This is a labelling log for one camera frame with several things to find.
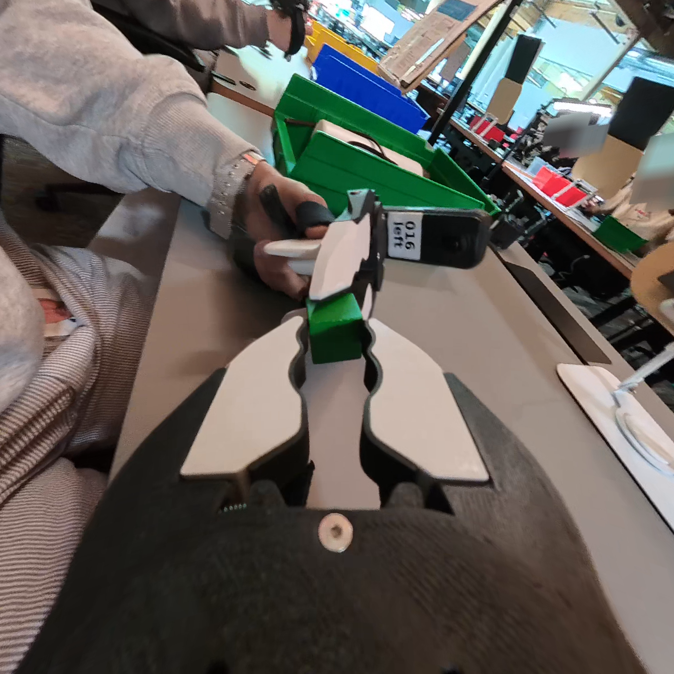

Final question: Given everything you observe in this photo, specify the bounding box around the green cube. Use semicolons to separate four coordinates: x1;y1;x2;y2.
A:
305;292;366;365

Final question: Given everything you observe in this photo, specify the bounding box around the yellow plastic bin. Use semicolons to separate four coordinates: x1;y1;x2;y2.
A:
304;21;380;74

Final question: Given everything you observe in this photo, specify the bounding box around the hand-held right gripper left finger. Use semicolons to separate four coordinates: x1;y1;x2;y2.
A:
180;315;311;482

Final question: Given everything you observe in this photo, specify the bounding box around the blue plastic bin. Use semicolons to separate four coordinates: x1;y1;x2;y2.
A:
311;45;430;132

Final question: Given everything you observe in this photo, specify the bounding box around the white device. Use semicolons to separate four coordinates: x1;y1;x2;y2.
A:
311;120;424;177

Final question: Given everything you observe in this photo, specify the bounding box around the wooden workbench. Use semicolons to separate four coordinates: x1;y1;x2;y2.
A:
453;116;638;280

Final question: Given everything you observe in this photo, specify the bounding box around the red plastic bin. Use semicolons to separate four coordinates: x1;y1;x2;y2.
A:
532;166;588;207

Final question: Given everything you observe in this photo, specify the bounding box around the person's left hand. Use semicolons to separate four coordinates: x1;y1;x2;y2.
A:
232;160;338;301

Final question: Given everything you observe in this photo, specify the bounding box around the black pole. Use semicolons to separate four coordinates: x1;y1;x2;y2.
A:
429;0;514;145

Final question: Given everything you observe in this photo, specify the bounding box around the person's torso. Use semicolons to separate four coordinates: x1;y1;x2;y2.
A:
0;211;174;674

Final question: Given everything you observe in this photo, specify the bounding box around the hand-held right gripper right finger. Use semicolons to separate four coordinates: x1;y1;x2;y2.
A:
362;317;491;484

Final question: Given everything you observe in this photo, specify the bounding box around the small green plastic bin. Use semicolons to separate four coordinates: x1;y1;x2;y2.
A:
595;216;648;253

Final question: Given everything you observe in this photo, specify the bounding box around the person's left forearm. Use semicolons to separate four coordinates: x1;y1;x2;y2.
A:
0;0;264;240

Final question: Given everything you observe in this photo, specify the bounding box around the cardboard panel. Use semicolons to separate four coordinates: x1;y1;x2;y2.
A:
379;0;496;87

